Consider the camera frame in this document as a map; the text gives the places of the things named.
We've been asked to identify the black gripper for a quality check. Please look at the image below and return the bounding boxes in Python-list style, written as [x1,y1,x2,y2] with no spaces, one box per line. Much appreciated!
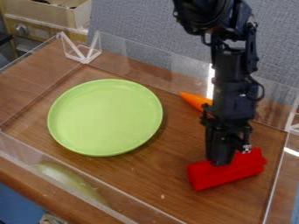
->
[202,81,265,166]

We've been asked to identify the red rectangular block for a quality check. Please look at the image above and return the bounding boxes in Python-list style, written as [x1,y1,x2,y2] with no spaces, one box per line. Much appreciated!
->
[187,148,267,191]

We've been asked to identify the green round plate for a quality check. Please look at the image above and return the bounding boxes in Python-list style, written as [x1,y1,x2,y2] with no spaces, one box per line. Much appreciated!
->
[48,79,165,157]

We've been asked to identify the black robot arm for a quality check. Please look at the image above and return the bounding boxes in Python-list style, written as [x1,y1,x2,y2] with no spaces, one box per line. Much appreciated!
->
[173,0,265,165]

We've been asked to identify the orange toy carrot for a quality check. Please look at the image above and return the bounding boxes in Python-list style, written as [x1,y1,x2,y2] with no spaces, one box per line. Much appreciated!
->
[181,92,213,111]

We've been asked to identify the clear acrylic tray walls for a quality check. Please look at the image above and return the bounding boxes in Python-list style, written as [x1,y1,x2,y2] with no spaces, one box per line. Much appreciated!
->
[0,38,299,224]

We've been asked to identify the cardboard box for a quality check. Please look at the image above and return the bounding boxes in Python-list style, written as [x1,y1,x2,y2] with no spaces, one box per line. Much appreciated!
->
[4,0,92,28]

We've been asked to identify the clear acrylic corner bracket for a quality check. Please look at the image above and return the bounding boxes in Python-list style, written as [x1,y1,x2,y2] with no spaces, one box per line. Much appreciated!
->
[56,31,103,64]

